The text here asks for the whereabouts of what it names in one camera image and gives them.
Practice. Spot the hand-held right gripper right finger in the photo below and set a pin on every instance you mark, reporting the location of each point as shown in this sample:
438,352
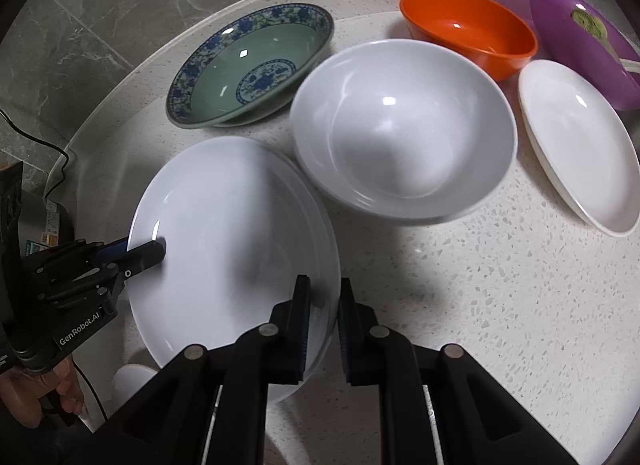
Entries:
345,342

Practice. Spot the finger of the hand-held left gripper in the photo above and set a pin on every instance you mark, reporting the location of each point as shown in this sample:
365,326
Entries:
147,255
112,250

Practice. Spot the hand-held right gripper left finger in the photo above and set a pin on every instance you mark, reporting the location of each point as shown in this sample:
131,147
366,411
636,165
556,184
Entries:
300,337

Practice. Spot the large white plate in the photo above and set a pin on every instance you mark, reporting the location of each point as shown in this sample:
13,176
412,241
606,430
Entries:
225,245

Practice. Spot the orange bowl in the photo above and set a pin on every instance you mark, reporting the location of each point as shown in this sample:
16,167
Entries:
465,30

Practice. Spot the person's left hand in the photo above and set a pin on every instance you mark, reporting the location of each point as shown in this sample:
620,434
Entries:
30,395

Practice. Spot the grey appliance with labels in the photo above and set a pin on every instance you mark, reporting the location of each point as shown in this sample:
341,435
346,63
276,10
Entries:
50,225

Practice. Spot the white round object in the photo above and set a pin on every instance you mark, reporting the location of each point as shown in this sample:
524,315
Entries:
132,380

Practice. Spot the green blue-floral bowl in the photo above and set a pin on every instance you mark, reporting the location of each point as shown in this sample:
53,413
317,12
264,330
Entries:
235,70

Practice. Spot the large white bowl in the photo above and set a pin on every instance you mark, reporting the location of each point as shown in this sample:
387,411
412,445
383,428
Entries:
400,135

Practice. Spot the small white plate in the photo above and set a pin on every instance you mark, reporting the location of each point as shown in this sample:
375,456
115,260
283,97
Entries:
575,145

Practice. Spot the purple plastic bowl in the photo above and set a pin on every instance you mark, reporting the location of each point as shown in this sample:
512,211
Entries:
550,10

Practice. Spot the white spoon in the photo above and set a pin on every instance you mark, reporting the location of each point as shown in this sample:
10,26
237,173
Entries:
627,64

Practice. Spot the cut green radish piece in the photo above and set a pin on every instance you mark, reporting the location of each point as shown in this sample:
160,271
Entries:
587,22

